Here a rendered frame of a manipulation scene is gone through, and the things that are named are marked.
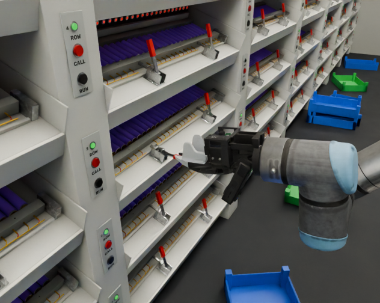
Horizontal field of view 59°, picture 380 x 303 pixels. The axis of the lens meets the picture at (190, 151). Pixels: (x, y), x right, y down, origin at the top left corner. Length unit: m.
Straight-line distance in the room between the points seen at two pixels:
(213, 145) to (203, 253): 0.64
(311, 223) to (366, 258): 0.72
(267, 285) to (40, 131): 0.88
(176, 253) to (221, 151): 0.51
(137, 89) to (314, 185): 0.39
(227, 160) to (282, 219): 0.80
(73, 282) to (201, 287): 0.51
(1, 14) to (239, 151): 0.47
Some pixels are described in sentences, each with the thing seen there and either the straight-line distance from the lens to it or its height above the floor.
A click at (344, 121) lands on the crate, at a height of 0.05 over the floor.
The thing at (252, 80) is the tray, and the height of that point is 0.50.
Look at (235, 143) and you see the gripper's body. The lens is 0.69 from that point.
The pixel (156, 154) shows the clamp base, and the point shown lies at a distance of 0.82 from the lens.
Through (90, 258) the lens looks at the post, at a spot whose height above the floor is 0.41.
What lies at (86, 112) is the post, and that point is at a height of 0.70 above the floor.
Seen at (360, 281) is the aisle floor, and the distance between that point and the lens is 1.31.
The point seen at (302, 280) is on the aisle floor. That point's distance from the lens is 1.24.
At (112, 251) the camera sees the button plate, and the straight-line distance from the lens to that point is 0.75.
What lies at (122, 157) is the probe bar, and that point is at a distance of 0.77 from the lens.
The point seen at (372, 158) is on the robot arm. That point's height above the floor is 0.57.
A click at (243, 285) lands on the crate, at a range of 1.18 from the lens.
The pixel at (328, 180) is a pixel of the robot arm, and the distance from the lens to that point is 0.64.
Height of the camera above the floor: 0.90
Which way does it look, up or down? 28 degrees down
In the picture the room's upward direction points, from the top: straight up
